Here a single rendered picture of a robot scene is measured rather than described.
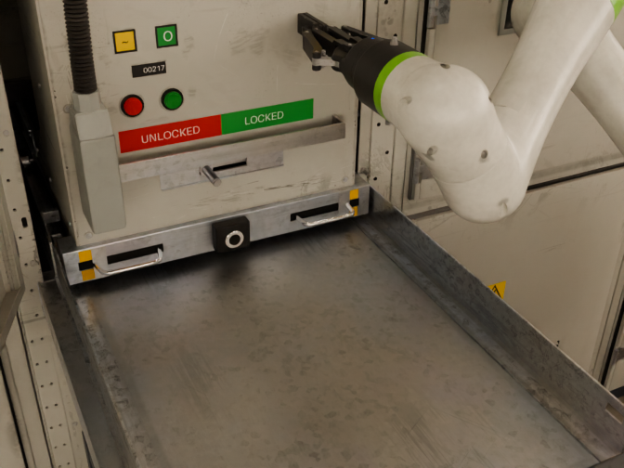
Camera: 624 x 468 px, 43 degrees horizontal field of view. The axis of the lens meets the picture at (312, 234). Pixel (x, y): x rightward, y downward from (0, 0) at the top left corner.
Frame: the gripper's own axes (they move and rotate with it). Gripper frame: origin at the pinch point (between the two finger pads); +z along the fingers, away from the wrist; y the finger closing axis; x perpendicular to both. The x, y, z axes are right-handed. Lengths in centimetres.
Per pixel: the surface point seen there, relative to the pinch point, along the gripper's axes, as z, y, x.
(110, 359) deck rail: -16, -39, -38
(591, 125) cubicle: 5, 68, -31
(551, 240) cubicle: 5, 63, -58
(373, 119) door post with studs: 7.8, 16.5, -20.8
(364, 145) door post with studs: 8.2, 15.1, -25.8
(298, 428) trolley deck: -39, -21, -38
